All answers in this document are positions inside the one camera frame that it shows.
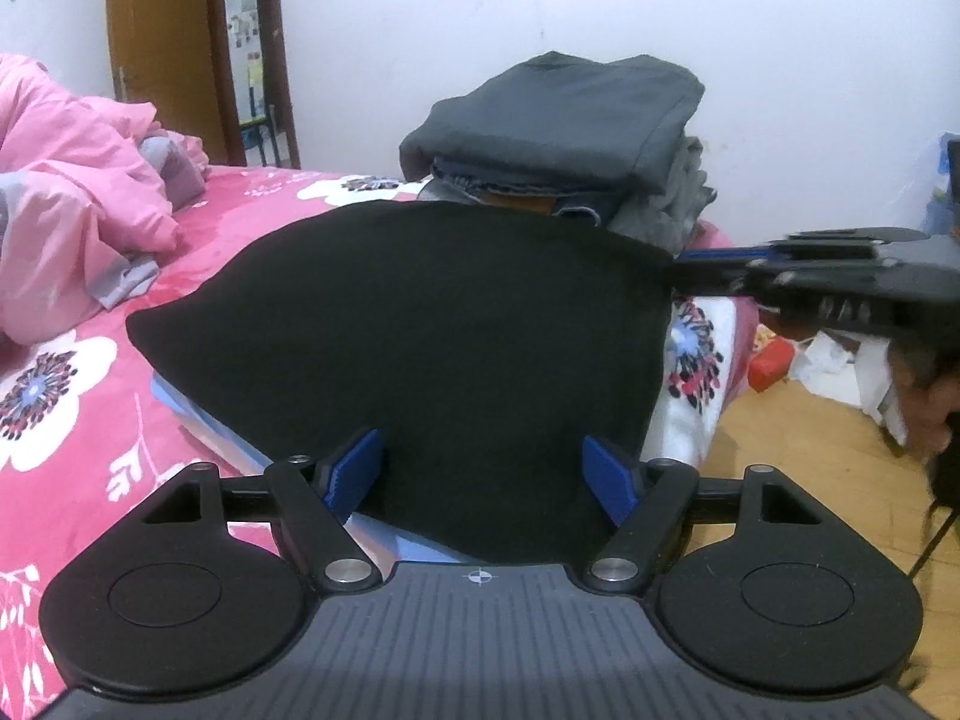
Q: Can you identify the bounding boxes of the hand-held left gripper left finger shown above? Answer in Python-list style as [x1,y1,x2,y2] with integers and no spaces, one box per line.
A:
[142,427,387,592]

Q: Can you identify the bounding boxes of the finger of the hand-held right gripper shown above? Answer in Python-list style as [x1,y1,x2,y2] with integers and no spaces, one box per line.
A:
[671,240,796,293]

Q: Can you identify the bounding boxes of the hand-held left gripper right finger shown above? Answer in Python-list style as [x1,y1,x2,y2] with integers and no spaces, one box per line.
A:
[581,435,822,593]

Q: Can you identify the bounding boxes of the black t-shirt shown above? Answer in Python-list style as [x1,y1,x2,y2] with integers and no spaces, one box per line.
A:
[126,202,676,563]

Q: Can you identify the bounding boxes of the person's right hand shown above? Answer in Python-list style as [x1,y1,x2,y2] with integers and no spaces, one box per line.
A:
[886,339,960,460]

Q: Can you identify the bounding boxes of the white crumpled paper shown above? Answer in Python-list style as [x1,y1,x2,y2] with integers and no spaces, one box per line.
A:
[795,330,912,443]

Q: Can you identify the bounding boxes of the red box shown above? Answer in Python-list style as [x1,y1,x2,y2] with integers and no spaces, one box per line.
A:
[750,334,797,392]

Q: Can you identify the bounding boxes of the folded light blue garment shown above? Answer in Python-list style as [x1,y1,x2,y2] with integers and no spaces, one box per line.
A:
[150,371,481,563]

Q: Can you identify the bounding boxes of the folded blue jeans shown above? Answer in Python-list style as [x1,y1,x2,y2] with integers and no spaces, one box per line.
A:
[429,157,601,226]

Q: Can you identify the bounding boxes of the folded dark grey garment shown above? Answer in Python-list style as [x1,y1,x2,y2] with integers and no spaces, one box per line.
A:
[397,51,706,192]

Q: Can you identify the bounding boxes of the pink floral bed blanket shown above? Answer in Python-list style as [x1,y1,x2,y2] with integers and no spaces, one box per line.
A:
[0,165,758,691]

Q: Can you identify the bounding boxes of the pink rabbit print duvet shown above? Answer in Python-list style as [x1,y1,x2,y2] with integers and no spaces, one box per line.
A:
[0,52,211,342]

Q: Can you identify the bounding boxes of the brown wooden door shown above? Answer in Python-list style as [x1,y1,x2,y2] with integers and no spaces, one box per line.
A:
[105,0,230,166]

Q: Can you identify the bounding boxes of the dark wooden door frame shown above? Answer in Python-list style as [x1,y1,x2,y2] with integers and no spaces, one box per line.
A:
[221,0,301,170]

